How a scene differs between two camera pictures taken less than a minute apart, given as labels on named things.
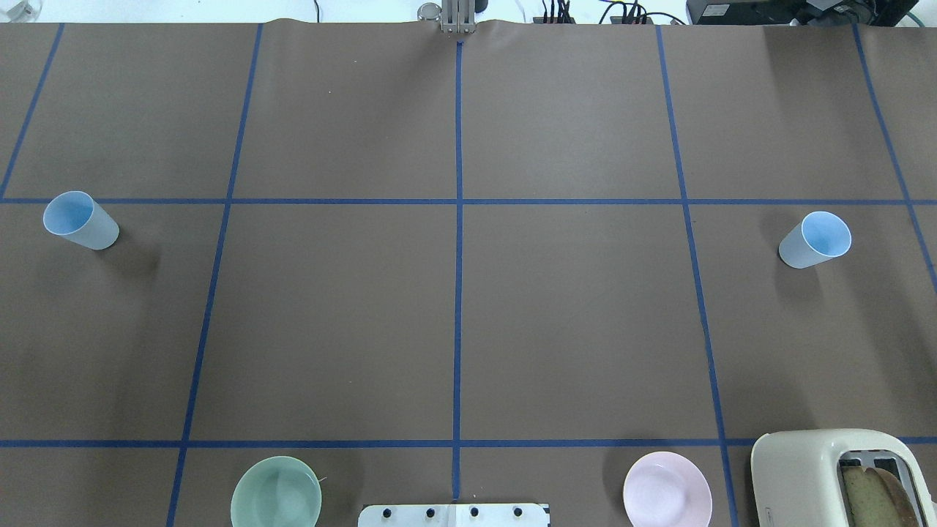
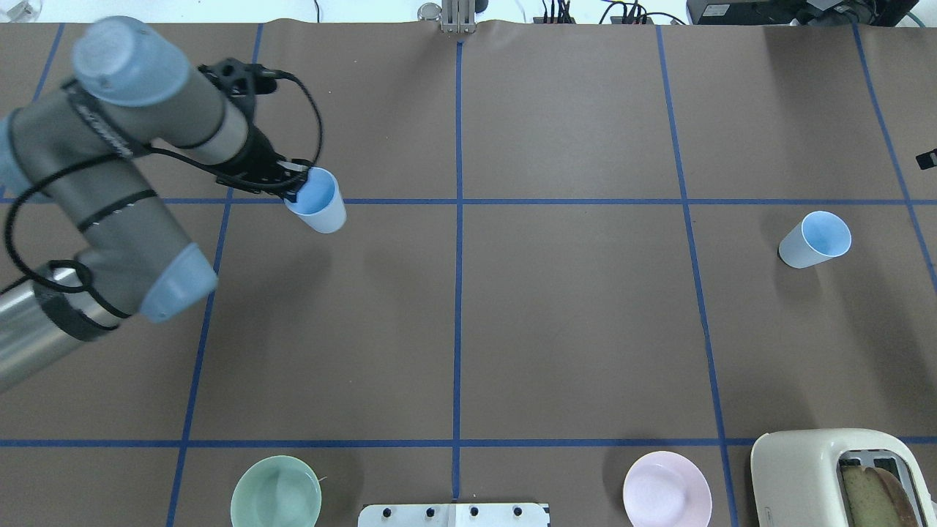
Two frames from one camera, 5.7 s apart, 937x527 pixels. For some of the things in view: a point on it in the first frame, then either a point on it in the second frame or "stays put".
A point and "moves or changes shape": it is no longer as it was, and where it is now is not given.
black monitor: (799, 12) stays put
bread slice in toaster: (877, 498) stays put
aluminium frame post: (458, 17) stays put
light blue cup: (75, 215) moves or changes shape
